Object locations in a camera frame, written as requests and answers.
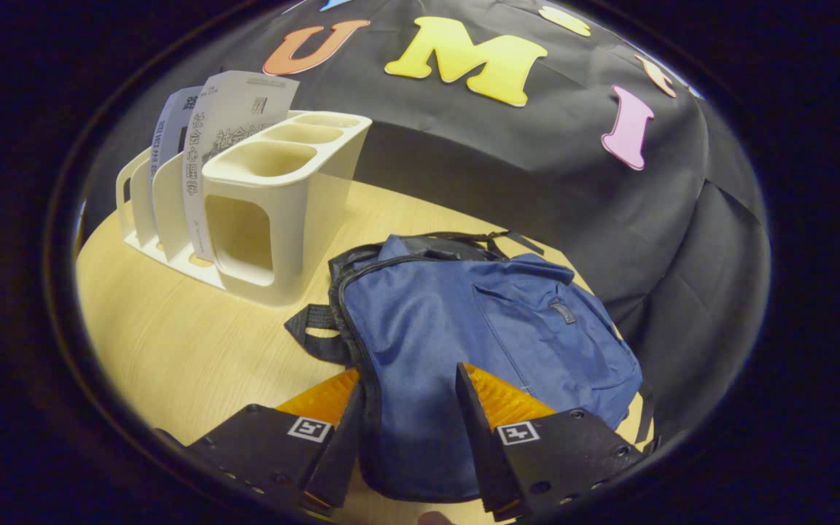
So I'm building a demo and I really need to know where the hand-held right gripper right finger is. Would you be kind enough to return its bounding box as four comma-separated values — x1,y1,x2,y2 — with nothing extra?
455,362,645,521

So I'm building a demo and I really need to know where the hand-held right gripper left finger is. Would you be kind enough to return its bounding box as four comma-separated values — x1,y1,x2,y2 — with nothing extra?
185,367,367,516

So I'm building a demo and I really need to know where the white plastic bookshelf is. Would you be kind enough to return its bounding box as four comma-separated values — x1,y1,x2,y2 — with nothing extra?
115,109,373,307

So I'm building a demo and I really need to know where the black backdrop cloth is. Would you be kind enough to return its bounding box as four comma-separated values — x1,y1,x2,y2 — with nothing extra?
81,0,771,446

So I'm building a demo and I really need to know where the white patterned cover book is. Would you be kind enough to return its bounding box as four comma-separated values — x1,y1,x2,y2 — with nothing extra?
182,71,300,263

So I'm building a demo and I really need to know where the blue schoolbag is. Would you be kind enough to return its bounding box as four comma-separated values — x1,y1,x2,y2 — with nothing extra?
284,232,656,504

